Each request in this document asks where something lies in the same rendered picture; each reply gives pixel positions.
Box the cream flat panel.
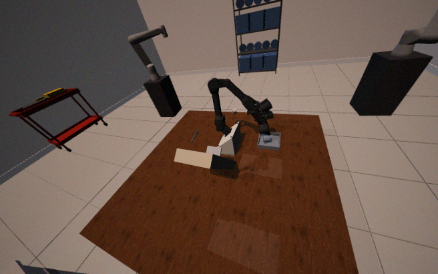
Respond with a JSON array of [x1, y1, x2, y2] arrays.
[[174, 148, 236, 170]]

